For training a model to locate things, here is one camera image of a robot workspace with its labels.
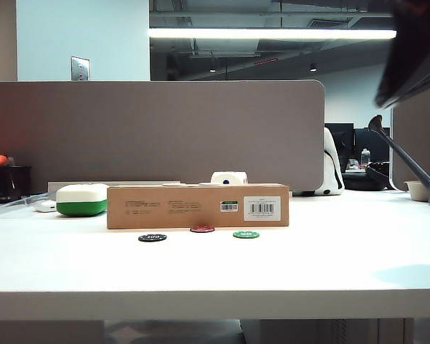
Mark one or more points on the clear plastic bottle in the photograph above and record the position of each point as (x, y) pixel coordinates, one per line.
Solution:
(365, 157)

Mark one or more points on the black computer monitor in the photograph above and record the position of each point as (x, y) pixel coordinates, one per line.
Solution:
(338, 143)
(362, 139)

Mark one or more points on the white and black figure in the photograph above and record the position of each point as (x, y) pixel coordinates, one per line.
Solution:
(331, 168)

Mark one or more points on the black poker chip 100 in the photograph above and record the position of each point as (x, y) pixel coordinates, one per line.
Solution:
(152, 237)

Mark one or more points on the small white bowl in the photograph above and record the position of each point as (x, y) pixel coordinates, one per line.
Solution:
(417, 190)

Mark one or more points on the red poker chip 10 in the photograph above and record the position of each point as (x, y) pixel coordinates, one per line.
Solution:
(202, 229)

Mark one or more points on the metal wall outlet plate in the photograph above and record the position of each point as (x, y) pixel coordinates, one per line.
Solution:
(80, 69)

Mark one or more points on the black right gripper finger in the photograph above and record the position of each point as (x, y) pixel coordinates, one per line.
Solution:
(419, 86)
(412, 53)

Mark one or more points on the grey partition with white rim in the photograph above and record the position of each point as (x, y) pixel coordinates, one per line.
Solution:
(419, 143)

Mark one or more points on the long ceiling light strip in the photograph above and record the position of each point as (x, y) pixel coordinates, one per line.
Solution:
(272, 33)

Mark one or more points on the brown cardboard box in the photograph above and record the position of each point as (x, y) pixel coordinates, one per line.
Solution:
(186, 211)

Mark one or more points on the clear acrylic tray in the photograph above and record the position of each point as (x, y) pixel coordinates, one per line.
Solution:
(14, 206)

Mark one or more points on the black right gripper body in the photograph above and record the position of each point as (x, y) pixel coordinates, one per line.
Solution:
(415, 7)

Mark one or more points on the white and green case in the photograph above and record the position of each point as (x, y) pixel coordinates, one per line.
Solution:
(81, 200)

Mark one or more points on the wide grey desk partition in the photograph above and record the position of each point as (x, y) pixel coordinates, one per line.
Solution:
(165, 132)

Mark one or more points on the green poker chip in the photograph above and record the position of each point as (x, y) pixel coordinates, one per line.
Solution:
(246, 234)

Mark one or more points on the black bowl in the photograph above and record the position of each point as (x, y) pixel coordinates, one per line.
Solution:
(365, 181)

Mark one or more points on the black pen holder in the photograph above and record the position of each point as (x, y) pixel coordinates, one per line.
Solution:
(16, 182)

